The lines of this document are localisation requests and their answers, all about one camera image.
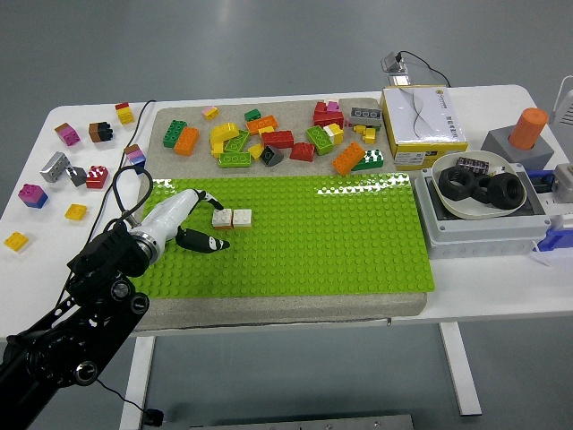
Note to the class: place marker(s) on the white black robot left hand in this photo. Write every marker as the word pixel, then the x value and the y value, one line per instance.
pixel 170 215

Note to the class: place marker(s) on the white orange brick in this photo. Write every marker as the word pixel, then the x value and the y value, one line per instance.
pixel 242 218
pixel 221 218

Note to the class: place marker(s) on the red yellow brick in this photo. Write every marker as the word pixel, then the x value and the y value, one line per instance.
pixel 125 115

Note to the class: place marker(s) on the green studded baseplate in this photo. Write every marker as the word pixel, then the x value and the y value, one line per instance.
pixel 313 251

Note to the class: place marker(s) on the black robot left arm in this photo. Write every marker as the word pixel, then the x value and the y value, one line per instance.
pixel 103 264

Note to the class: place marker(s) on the brown pink blue brick stack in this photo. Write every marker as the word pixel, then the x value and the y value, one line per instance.
pixel 135 157

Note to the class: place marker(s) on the red white-studded brick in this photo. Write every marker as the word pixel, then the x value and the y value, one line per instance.
pixel 96 179

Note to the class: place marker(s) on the long lime green brick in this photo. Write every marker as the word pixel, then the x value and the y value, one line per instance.
pixel 234 160

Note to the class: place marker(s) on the yellow arch brick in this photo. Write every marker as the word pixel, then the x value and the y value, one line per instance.
pixel 224 132

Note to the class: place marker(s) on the brown black brick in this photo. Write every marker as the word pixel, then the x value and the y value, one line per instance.
pixel 99 132

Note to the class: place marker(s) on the small pink yellow brick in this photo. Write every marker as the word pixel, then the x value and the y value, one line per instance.
pixel 210 112

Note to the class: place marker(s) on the dark grey slope brick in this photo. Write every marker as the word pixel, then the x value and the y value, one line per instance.
pixel 271 157

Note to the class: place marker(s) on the silver brick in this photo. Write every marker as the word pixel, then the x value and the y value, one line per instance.
pixel 53 169

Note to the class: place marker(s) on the flat yellow brick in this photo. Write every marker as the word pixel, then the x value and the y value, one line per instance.
pixel 266 131

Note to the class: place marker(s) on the long orange brick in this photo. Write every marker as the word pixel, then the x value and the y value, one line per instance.
pixel 262 124
pixel 349 158

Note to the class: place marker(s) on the small dark green brick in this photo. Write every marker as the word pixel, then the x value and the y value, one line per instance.
pixel 253 115

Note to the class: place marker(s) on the long red brick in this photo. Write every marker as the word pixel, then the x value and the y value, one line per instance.
pixel 278 140

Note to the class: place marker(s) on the grey-brown foam mat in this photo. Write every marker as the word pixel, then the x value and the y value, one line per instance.
pixel 268 315

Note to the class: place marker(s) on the white table leg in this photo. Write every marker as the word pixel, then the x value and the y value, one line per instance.
pixel 461 372
pixel 136 380

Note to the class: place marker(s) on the white yellow brick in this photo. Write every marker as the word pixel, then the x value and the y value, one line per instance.
pixel 334 133

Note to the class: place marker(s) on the red brick stack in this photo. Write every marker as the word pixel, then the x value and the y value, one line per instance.
pixel 327 118

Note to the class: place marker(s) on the dark green white-studded brick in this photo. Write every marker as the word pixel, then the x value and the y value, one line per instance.
pixel 371 162

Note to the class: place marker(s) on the yellow stepped brick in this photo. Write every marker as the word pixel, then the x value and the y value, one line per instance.
pixel 368 135

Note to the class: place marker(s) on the silver floor socket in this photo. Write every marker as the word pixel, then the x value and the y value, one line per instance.
pixel 393 62

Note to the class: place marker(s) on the white yellow cardboard box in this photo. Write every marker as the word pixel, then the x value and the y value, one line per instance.
pixel 421 116

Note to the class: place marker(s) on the white bowl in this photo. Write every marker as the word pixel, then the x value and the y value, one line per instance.
pixel 464 210

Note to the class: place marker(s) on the large black nut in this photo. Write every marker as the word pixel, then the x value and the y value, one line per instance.
pixel 466 190
pixel 495 197

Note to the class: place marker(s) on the grey junction box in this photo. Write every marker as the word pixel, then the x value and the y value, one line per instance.
pixel 475 244

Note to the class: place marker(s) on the dark patterned packet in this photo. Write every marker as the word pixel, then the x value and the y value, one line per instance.
pixel 473 165

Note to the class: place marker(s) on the small black nut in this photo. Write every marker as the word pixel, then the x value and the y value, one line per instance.
pixel 481 193

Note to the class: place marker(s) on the small white label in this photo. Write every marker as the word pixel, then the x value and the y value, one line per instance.
pixel 498 170

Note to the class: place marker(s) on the grey block holder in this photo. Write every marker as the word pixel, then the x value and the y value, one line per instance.
pixel 498 145

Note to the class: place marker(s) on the orange cylinder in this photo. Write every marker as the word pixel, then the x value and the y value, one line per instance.
pixel 527 127

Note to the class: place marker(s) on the blue black clamp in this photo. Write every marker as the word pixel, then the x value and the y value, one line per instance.
pixel 540 178

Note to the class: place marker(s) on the blue plastic part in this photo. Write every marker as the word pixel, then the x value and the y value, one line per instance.
pixel 558 237

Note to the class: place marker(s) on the grey connector block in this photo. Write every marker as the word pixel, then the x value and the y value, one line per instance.
pixel 564 186

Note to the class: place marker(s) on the white chair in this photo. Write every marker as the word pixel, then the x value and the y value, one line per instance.
pixel 566 107

